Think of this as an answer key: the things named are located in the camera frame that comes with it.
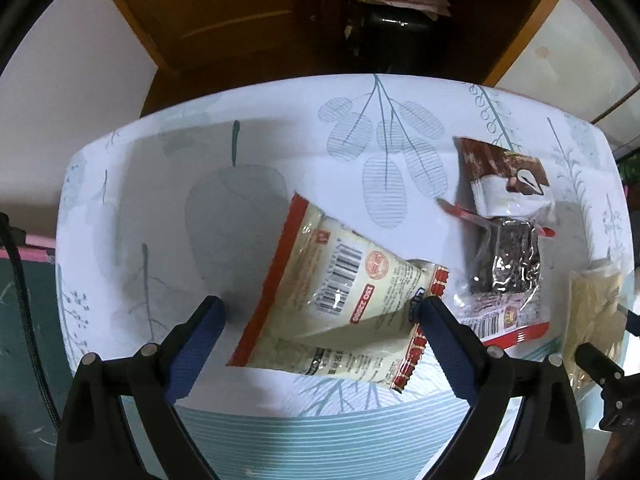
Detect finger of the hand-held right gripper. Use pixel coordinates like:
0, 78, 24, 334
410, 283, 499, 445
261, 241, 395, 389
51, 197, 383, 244
574, 341, 640, 433

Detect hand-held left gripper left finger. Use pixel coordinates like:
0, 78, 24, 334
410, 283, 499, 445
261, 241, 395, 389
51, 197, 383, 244
54, 295, 227, 480

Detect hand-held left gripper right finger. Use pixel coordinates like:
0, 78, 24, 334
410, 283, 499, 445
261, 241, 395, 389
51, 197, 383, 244
417, 296, 587, 480

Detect cream snack packet red edges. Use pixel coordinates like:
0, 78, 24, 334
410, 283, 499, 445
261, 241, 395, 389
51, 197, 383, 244
227, 192, 451, 393

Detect pale clear snack packet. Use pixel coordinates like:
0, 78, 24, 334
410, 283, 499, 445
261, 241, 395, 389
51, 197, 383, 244
567, 266, 628, 391

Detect clear packet of dark cake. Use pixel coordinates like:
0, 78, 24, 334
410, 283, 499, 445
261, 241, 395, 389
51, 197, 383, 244
437, 199, 557, 351

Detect brown and white cake packet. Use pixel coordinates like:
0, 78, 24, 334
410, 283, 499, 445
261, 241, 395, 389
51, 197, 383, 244
452, 136, 557, 221

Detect floral wardrobe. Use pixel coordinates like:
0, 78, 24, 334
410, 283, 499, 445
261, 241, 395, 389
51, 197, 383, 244
495, 0, 640, 146

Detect dark container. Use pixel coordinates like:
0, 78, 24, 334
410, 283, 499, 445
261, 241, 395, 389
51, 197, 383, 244
349, 2, 437, 63

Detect wooden shelf unit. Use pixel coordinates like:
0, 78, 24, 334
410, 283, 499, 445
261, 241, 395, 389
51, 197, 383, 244
340, 0, 571, 88

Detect brown wooden door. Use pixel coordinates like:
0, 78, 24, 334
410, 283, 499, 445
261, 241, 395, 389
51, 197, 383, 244
92, 0, 351, 116

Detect green chalkboard pink frame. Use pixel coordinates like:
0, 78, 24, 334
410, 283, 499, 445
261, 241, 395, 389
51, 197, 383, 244
0, 245, 76, 480

